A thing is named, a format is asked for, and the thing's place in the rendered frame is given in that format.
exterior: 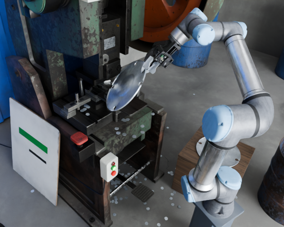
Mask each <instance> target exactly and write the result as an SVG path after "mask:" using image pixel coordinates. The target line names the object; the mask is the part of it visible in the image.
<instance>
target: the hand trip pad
mask: <svg viewBox="0 0 284 227"><path fill-rule="evenodd" d="M70 139H71V141H73V142H74V143H75V144H77V145H81V144H83V143H85V142H86V141H87V140H88V137H87V136H86V135H85V134H83V133H82V132H76V133H74V134H73V135H71V137H70Z"/></svg>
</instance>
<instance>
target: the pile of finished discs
mask: <svg viewBox="0 0 284 227"><path fill-rule="evenodd" d="M199 142H201V143H202V144H199V143H197V145H196V150H197V153H198V155H199V156H200V155H201V152H202V150H203V147H204V145H205V142H206V138H205V137H203V138H201V139H200V140H199ZM235 159H238V160H239V161H240V159H241V154H240V151H239V149H238V148H237V147H235V148H233V149H232V150H229V151H228V153H227V155H226V157H225V159H224V160H223V162H222V164H221V166H228V167H233V166H235V165H236V164H238V163H239V161H236V160H235Z"/></svg>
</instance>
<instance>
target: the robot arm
mask: <svg viewBox="0 0 284 227"><path fill-rule="evenodd" d="M206 21H207V17H206V16H205V14H204V13H203V12H202V11H201V10H200V9H199V8H194V9H193V10H192V11H191V12H190V13H188V15H187V16H186V17H185V18H184V20H183V21H182V22H181V23H180V24H179V25H178V26H177V27H176V28H175V29H174V30H173V31H172V32H171V33H170V35H169V36H168V38H169V39H170V40H165V41H157V42H154V44H153V46H152V47H153V48H152V49H151V50H150V51H148V53H147V54H146V56H145V59H144V61H143V64H142V68H141V73H142V72H143V71H144V70H145V69H146V70H147V72H146V73H149V72H150V73H152V74H154V73H155V72H156V68H157V67H159V66H162V67H164V68H167V67H168V66H169V65H170V64H171V63H172V62H173V58H172V57H171V55H172V54H173V53H174V52H175V51H176V50H177V49H178V50H180V49H181V45H183V44H184V43H185V42H187V40H188V39H189V38H190V37H193V39H194V40H195V41H196V42H197V43H199V44H200V45H208V44H210V43H211V42H212V41H223V42H224V45H225V48H226V51H227V54H228V57H229V60H230V62H231V65H232V68H233V71H234V74H235V76H236V79H237V82H238V85H239V88H240V91H241V93H242V96H243V101H242V104H233V105H218V106H213V107H210V108H209V109H208V110H207V111H206V112H205V113H204V116H203V119H202V123H203V124H202V132H203V135H204V137H205V138H206V142H205V145H204V147H203V150H202V152H201V155H200V157H199V160H198V162H197V164H196V167H195V168H193V169H192V170H191V171H190V172H189V175H184V176H182V177H181V186H182V191H183V195H184V197H185V199H186V201H187V202H197V201H202V204H203V207H204V209H205V210H206V211H207V212H208V213H209V214H210V215H212V216H213V217H216V218H227V217H229V216H230V215H231V214H232V213H233V210H234V198H235V196H236V194H237V192H238V190H239V189H240V187H241V183H242V179H241V176H240V175H239V173H238V172H237V171H236V170H235V169H232V168H231V167H228V166H221V164H222V162H223V160H224V159H225V157H226V155H227V153H228V151H229V150H232V149H233V148H235V147H236V145H237V144H238V142H239V140H240V139H244V138H254V137H258V136H261V135H263V134H264V133H265V132H266V131H267V130H268V129H269V128H270V126H271V124H272V122H273V118H274V105H273V101H272V98H271V96H270V94H269V93H268V92H265V90H264V87H263V85H262V82H261V80H260V77H259V75H258V72H257V70H256V67H255V65H254V62H253V60H252V57H251V55H250V52H249V50H248V47H247V45H246V42H245V40H244V38H245V37H246V34H247V30H246V29H247V26H246V24H245V23H243V22H237V21H232V22H206ZM153 59H155V60H154V61H153ZM169 61H171V62H170V63H169V64H168V65H167V63H168V62H169ZM151 62H152V63H151ZM150 63H151V65H150Z"/></svg>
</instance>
